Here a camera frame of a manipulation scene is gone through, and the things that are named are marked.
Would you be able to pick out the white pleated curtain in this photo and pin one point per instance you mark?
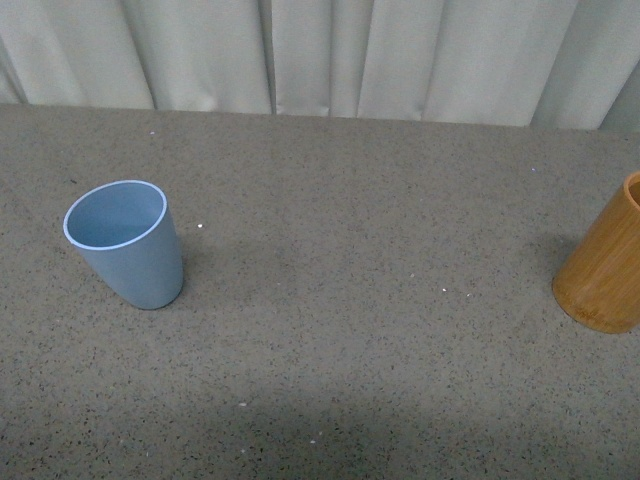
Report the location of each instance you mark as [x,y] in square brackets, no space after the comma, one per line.
[563,64]

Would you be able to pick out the bamboo chopstick holder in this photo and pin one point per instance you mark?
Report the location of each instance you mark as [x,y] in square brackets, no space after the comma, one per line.
[598,285]

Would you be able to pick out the blue plastic cup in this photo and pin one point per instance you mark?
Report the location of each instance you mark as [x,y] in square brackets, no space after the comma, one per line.
[125,232]

